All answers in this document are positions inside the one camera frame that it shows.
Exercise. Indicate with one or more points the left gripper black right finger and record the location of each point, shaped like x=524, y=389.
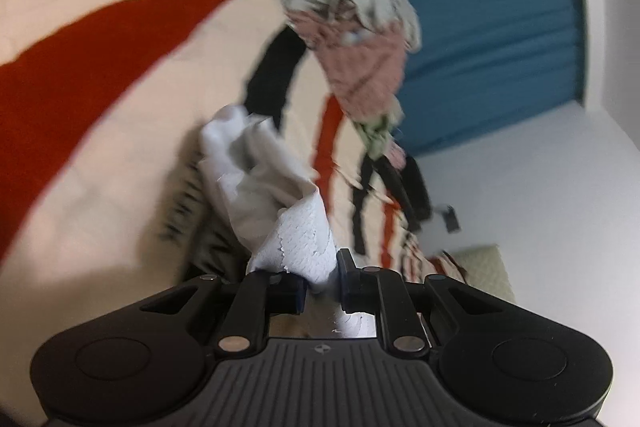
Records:
x=358, y=287

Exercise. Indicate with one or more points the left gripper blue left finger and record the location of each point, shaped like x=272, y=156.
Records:
x=286, y=294

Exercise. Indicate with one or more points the white t-shirt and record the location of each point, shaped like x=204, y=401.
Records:
x=265, y=195

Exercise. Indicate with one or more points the cream quilted headboard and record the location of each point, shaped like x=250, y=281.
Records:
x=483, y=269

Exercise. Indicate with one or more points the small pink garment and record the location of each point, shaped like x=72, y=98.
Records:
x=395, y=155

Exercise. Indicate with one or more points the blue curtain right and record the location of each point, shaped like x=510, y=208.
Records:
x=486, y=64

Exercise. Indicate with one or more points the striped cream red black blanket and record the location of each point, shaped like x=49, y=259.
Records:
x=101, y=105

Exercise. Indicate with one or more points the black wall socket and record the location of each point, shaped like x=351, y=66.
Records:
x=450, y=218

